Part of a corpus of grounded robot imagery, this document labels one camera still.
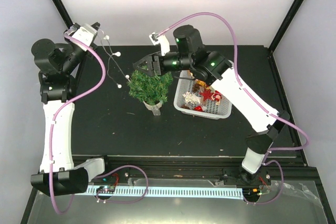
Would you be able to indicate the brown pine cone ornament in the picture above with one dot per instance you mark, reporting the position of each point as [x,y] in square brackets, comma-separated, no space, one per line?
[196,88]

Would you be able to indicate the red star ornament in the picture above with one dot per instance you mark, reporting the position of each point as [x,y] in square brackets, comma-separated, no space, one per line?
[207,94]

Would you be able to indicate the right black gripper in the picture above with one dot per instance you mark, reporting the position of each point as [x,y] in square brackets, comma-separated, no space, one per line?
[149,72]

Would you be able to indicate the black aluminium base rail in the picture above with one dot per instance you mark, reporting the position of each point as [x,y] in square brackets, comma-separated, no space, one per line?
[206,167]

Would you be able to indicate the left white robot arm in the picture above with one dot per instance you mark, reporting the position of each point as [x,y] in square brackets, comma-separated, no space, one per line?
[57,173]

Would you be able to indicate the white snowflake ornament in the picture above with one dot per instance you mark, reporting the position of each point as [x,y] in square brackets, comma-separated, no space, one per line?
[191,98]

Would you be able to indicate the white cable duct strip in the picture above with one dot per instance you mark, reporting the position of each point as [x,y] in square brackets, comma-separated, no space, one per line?
[171,192]

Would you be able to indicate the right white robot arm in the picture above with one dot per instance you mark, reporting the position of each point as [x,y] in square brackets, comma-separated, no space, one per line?
[218,72]

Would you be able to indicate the clear light battery box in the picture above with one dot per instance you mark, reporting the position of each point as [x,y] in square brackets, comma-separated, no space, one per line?
[156,111]

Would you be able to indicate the small green christmas tree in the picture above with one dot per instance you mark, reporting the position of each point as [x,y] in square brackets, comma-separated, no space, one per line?
[150,91]

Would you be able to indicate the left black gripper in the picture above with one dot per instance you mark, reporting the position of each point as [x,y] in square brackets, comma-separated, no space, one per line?
[91,52]

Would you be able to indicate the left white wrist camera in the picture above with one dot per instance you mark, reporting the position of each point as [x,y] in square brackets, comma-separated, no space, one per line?
[75,35]

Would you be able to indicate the gold bell ornament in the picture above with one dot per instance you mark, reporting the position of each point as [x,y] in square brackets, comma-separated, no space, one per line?
[202,83]

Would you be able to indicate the black right frame post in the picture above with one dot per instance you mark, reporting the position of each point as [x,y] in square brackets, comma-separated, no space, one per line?
[291,13]

